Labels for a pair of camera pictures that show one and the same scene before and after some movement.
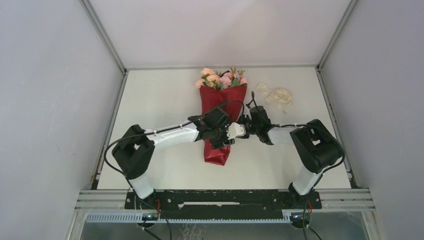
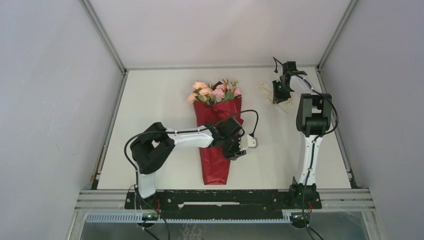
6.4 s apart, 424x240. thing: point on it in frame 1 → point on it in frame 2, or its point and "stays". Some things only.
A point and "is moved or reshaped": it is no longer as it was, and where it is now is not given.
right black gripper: [245, 118] → [278, 97]
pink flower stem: [242, 80] → [236, 91]
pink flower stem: [199, 83] → [192, 97]
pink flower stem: [209, 78] → [204, 92]
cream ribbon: [280, 97] stays
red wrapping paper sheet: [231, 98] is moved or reshaped
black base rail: [222, 204] stays
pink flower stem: [226, 79] → [219, 93]
